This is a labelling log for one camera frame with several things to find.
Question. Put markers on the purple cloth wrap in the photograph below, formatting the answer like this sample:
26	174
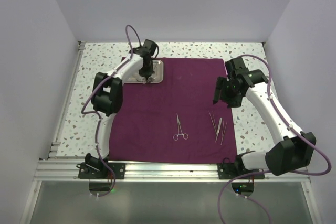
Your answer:
144	127

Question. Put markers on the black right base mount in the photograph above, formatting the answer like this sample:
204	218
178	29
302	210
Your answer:
228	170

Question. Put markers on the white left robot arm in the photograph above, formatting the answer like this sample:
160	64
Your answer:
107	95

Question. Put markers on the stainless steel instrument tray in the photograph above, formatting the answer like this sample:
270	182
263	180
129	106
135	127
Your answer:
158	75

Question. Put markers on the steel ring-handled clamp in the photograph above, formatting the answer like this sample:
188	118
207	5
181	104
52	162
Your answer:
147	80

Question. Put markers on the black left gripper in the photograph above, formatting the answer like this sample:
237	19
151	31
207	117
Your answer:
147	73

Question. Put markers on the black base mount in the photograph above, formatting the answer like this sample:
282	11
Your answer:
228	170
100	171

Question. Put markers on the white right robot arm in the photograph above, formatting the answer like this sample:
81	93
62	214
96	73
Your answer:
293	148

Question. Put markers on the broad steel forceps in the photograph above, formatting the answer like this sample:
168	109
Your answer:
218	128

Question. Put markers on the steel surgical scissors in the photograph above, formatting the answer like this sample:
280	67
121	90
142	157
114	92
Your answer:
180	133

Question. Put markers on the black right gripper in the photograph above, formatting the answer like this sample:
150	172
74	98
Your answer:
233	102

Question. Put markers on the aluminium frame rail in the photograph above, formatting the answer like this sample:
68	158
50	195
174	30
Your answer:
67	170

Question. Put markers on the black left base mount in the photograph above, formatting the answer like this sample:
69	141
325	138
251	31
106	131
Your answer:
100	171

